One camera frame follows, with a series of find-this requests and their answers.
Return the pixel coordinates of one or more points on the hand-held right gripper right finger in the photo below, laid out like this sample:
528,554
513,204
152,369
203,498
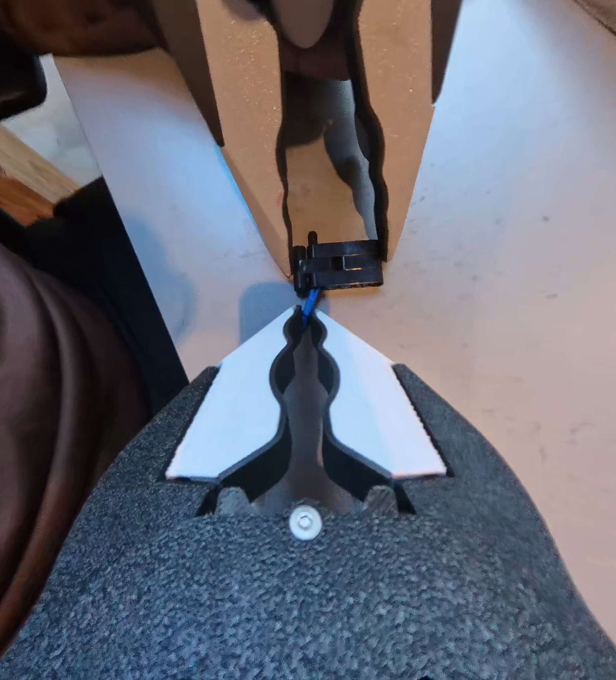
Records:
382,414

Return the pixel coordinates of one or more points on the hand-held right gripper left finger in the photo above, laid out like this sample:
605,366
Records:
233,414

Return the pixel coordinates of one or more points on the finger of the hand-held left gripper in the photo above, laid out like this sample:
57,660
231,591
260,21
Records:
409,133
249,133

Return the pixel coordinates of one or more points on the blue toy pin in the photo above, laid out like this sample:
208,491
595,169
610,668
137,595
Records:
310,303

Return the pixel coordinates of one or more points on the black toy brick assembly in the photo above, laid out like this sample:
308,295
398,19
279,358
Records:
339,263

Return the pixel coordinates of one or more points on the person's left forearm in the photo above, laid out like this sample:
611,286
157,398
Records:
100,21

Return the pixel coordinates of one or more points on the grey desk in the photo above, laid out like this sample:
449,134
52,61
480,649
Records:
499,265

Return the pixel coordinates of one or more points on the person's brown shirt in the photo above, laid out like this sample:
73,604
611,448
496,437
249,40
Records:
31,425

